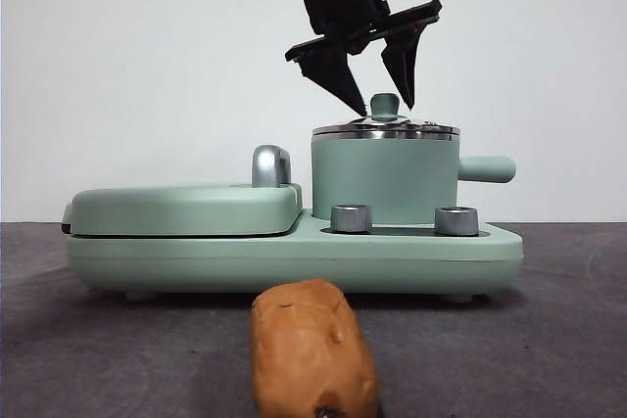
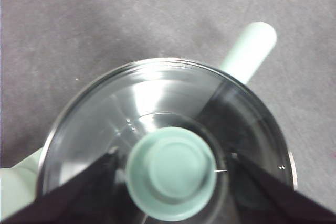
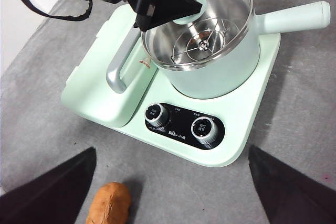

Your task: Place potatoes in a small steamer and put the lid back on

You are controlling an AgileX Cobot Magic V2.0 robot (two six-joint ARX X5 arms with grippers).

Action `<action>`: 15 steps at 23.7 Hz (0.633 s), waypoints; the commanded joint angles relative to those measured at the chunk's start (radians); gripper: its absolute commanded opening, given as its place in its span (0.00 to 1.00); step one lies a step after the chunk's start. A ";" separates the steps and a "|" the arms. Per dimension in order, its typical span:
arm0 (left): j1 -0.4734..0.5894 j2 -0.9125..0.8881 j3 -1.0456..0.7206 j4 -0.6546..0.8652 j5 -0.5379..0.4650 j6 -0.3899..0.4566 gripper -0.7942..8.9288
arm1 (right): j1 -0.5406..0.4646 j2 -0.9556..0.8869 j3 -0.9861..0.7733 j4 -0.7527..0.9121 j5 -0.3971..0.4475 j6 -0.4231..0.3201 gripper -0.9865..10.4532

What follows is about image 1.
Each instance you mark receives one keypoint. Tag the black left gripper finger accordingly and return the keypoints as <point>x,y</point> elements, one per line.
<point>404,65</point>
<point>338,80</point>

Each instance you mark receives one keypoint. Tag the green griddle cover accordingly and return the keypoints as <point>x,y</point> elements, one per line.
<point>181,210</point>

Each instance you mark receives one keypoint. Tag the silver control knob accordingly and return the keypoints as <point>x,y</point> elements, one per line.
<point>456,221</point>
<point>352,218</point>

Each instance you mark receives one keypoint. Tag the brown potato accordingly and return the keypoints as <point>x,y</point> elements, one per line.
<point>308,349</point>

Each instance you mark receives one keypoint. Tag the green breakfast maker base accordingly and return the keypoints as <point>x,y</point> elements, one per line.
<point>294,266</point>

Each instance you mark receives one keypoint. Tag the glass lid with green knob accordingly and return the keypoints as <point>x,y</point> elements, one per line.
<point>384,105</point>

